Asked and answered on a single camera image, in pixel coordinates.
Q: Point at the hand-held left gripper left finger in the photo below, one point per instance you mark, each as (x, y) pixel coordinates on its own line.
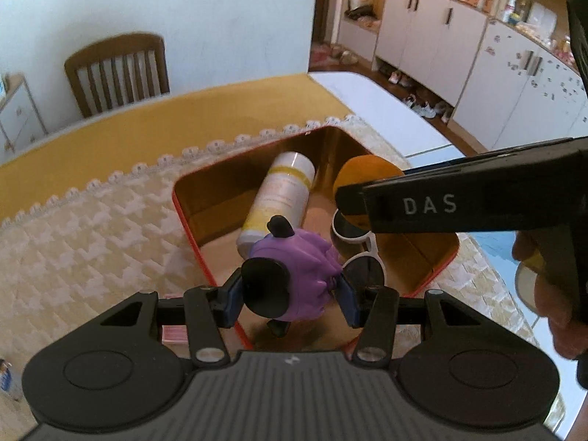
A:
(232, 301)

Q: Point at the white sunglasses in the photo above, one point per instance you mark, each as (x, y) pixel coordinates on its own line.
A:
(363, 275)

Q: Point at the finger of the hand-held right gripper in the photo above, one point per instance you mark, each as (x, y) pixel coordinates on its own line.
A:
(351, 200)

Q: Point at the patterned red rug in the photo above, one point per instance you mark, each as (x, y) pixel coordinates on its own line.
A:
(324, 57)

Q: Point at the orange fruit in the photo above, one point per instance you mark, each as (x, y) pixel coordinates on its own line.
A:
(363, 170)

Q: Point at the white sneakers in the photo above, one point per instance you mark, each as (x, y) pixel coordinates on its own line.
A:
(427, 109)

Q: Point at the wooden chair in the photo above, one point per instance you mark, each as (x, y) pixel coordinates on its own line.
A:
(115, 46)

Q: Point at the brown wooden door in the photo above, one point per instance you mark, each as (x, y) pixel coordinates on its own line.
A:
(323, 4)

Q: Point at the blue map table mat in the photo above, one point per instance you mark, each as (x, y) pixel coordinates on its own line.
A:
(496, 250)

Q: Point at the red tin box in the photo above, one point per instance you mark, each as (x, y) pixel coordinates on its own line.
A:
(206, 202)

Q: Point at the purple plush toy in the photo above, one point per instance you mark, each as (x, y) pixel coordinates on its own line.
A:
(303, 271)

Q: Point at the white cabinet with stickers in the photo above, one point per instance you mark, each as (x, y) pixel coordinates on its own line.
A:
(519, 101)

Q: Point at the person's right hand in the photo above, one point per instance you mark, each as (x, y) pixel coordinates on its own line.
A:
(565, 335)

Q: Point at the yellow table runner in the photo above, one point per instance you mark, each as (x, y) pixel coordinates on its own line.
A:
(138, 124)

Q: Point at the white yellow bottle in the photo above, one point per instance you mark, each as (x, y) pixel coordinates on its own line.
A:
(280, 193)

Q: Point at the small white drawer cabinet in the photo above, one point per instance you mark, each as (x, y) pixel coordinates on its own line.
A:
(18, 115)

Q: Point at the cream lace tablecloth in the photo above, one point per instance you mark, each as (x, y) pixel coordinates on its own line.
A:
(92, 239)

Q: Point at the pink white shoes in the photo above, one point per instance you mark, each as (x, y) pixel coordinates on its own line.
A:
(399, 78)

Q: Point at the beige slippers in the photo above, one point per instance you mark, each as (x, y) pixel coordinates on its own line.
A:
(347, 56)

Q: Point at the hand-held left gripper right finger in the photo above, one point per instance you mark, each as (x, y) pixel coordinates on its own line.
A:
(349, 303)

